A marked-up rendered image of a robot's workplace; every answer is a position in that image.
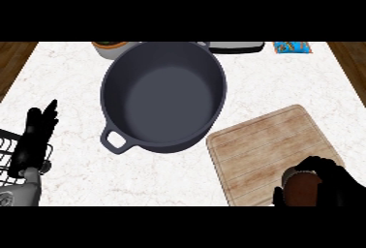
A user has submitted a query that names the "blue patterned packet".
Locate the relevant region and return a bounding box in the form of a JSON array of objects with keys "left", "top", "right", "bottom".
[{"left": 271, "top": 41, "right": 314, "bottom": 54}]

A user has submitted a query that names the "brown cupcake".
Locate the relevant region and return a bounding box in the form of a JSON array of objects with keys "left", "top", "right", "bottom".
[{"left": 280, "top": 169, "right": 323, "bottom": 207}]

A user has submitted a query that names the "black wire basket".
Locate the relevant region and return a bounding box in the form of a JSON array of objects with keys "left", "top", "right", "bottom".
[{"left": 0, "top": 129, "right": 54, "bottom": 188}]

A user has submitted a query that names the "grey planter with orange rim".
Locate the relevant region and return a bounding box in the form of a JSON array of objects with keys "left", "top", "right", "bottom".
[{"left": 90, "top": 41, "right": 140, "bottom": 61}]

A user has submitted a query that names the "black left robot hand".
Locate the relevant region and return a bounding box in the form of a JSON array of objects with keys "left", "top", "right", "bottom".
[{"left": 7, "top": 99, "right": 60, "bottom": 179}]

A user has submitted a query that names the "dark grey pot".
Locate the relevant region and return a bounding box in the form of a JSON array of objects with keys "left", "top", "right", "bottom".
[{"left": 99, "top": 41, "right": 228, "bottom": 156}]

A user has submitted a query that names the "wooden cutting board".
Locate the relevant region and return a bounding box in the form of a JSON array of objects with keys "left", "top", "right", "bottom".
[{"left": 205, "top": 104, "right": 345, "bottom": 207}]

